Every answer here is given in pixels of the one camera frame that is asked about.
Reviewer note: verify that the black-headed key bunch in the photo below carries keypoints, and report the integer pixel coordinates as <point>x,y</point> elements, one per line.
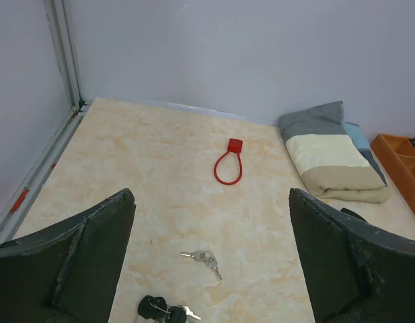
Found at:
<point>157,310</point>

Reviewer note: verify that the aluminium frame post left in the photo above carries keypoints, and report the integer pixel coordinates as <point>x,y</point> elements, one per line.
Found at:
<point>62,36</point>

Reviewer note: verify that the wooden compartment tray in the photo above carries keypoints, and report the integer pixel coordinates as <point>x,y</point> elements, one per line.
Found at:
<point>397,156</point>

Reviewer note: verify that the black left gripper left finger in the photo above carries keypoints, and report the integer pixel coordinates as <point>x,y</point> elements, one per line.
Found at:
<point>68,271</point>

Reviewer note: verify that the red cable seal lock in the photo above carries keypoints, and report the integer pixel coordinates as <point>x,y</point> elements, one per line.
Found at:
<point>234,146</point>

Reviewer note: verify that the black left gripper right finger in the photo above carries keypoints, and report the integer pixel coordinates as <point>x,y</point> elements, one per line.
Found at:
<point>353,270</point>

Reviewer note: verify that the folded grey beige cloth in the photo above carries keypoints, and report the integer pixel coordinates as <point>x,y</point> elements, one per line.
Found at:
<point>333,157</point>

